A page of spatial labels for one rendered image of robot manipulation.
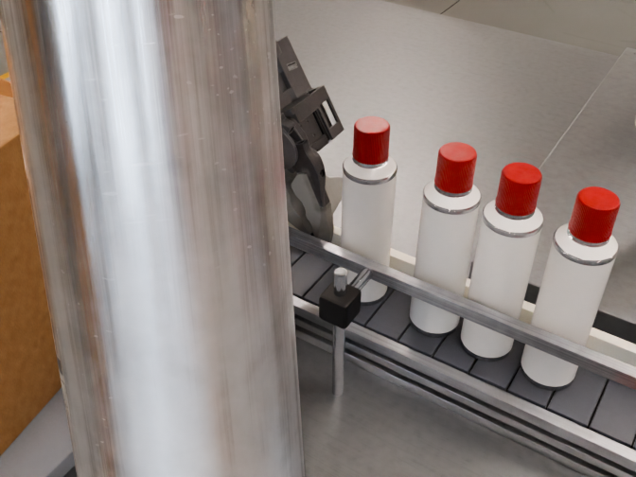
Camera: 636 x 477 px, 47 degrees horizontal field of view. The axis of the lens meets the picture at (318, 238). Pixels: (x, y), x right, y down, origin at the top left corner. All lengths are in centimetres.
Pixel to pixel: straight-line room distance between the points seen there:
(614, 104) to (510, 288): 59
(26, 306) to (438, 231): 37
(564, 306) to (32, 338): 47
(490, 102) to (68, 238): 108
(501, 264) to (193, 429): 45
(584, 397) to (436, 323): 15
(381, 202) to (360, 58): 72
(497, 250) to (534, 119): 61
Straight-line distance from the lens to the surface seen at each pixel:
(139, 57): 21
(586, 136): 111
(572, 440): 72
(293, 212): 76
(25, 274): 68
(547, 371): 71
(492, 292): 67
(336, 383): 74
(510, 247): 64
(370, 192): 68
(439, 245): 67
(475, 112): 123
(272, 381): 25
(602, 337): 74
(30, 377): 73
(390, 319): 76
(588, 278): 63
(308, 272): 81
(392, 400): 76
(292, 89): 75
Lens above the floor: 142
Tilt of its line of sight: 39 degrees down
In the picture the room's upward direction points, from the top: straight up
